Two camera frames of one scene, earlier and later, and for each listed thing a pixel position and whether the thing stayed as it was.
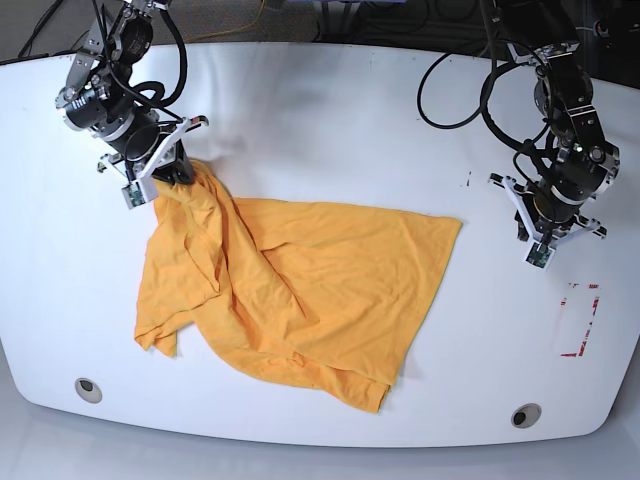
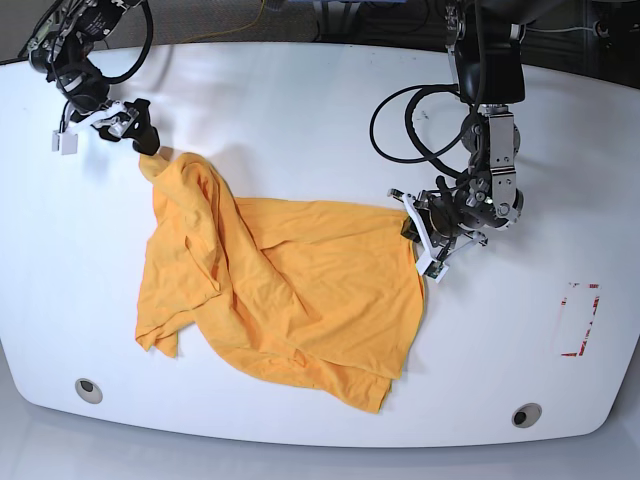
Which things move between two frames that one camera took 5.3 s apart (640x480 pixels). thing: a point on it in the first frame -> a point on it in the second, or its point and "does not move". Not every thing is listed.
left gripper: x=157 y=151 -> x=115 y=117
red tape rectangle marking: x=595 y=306 does not move
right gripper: x=535 y=227 -> x=442 y=222
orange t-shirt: x=333 y=296 does not move
